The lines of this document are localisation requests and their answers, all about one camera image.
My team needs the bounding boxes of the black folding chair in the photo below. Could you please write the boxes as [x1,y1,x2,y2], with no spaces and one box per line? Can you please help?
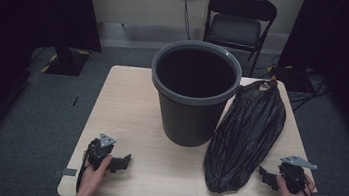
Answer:
[198,0,280,80]

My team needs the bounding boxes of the black wall outlet cable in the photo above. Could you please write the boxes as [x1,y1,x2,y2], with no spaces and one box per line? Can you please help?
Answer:
[175,0,198,42]

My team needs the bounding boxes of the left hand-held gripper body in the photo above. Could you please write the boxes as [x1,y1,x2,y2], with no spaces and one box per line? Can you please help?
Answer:
[85,131,119,173]

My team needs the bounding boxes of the black floor cables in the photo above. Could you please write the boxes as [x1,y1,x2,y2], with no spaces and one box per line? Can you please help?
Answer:
[248,51,336,116]

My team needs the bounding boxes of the person's left hand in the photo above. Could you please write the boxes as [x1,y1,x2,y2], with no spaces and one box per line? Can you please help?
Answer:
[77,151,115,196]

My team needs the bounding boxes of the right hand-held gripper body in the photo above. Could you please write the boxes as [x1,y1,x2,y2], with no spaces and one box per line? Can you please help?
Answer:
[276,153,319,196]

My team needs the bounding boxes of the black plastic garbage bag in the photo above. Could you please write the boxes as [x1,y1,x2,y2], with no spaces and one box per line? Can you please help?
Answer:
[199,72,291,196]

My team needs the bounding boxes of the grey plastic trash bin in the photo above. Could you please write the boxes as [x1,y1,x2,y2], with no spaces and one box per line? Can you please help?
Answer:
[142,34,246,153]

